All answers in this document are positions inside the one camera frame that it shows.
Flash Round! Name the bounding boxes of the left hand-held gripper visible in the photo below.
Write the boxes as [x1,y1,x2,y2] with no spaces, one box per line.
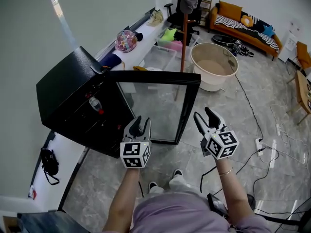
[120,116,152,169]

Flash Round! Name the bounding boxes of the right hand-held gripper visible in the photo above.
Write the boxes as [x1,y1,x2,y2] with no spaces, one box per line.
[193,106,240,160]

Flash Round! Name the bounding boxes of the black shoulder bag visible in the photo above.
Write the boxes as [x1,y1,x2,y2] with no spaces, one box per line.
[40,148,60,186]

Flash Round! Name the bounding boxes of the person's right forearm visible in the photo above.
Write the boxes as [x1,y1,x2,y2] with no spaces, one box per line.
[215,158,256,228]

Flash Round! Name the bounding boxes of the person's left forearm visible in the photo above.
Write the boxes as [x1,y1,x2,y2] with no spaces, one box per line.
[102,166,141,233]

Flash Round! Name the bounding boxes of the black glass-door mini fridge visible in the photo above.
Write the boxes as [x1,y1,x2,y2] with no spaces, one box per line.
[35,46,137,159]

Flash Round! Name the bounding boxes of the clear bottle with red cap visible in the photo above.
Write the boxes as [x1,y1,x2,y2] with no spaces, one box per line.
[88,97,105,115]

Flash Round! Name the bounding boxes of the wide white power strip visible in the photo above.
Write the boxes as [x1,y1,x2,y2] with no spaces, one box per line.
[254,138,264,157]

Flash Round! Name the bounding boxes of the round white tub table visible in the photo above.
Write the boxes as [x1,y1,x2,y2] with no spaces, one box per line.
[190,42,240,92]

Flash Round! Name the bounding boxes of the person's light grey trousers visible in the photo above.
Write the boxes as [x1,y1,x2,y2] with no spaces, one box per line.
[148,175,195,196]

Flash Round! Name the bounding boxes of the navy cloth bag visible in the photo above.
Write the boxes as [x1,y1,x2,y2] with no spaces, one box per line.
[99,53,125,70]

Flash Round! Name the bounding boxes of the clear plastic storage bin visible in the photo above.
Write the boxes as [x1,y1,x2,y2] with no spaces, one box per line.
[156,27,199,52]
[138,45,177,71]

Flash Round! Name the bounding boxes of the wooden coat rack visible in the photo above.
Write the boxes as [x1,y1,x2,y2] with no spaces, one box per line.
[174,0,199,101]

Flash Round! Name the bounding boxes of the black round tray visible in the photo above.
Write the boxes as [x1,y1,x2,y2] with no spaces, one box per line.
[211,34,235,46]

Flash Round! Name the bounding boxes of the person's lilac shirt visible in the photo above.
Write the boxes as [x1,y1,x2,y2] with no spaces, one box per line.
[102,192,273,233]

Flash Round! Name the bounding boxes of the orange sofa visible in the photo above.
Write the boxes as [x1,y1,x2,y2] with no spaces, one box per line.
[208,0,283,58]

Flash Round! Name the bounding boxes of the neon green cloth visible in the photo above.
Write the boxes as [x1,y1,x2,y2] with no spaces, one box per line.
[159,27,177,42]

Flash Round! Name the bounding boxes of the black and white striped blanket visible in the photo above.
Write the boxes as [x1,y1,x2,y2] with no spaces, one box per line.
[215,15,280,52]

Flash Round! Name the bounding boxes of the flower-shaped cushion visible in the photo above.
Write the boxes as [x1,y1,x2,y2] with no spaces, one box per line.
[240,15,254,28]

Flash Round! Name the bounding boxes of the blue star cushion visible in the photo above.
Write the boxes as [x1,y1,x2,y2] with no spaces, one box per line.
[262,24,276,37]

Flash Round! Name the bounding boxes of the white water dispenser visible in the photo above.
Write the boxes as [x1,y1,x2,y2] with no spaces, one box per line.
[279,22,302,63]

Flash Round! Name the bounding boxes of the black standing fan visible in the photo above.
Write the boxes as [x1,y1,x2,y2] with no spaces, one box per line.
[246,194,311,233]

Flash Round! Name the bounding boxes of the black office chair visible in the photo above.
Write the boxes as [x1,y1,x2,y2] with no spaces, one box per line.
[164,0,206,35]

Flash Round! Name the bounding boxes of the orange armchair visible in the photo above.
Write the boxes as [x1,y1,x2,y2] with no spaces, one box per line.
[286,41,311,84]

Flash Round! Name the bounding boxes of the orange cushion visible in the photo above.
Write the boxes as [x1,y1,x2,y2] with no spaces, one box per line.
[218,0,243,21]

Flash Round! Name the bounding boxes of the beige fabric bag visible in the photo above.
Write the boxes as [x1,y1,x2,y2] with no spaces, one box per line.
[147,9,165,27]

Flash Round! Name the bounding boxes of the black plastic-wrapped table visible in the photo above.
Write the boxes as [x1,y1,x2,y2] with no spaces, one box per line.
[17,210,90,233]

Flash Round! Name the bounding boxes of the brown cardboard box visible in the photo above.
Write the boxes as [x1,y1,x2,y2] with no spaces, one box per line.
[2,215,19,233]

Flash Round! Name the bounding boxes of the long black floor cable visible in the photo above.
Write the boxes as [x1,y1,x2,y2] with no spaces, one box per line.
[234,74,264,140]

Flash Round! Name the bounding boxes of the thin gold bracelet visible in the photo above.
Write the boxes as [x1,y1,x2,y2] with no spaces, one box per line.
[218,166,234,177]

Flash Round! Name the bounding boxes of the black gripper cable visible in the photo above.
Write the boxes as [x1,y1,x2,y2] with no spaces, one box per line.
[137,180,145,199]
[199,146,280,200]

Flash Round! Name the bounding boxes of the white cable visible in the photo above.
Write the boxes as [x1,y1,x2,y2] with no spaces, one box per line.
[270,103,311,165]

